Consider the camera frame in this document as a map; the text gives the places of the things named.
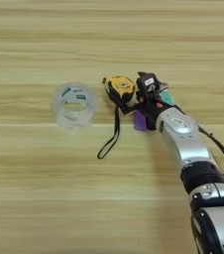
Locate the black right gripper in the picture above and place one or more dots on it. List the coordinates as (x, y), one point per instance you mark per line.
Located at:
(152, 110)

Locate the white teal glue stick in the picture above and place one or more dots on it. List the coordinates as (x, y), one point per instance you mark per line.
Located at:
(167, 98)

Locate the yellow black tape measure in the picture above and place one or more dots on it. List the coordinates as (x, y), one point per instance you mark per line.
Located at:
(122, 87)

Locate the clear packing tape roll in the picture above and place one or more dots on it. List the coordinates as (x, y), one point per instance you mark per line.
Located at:
(74, 105)

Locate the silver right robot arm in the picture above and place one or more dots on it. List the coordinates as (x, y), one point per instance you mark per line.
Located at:
(186, 139)

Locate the small black box white label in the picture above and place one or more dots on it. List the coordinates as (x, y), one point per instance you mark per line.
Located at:
(147, 84)

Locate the purple rectangular block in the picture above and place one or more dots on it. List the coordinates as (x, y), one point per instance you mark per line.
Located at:
(139, 121)

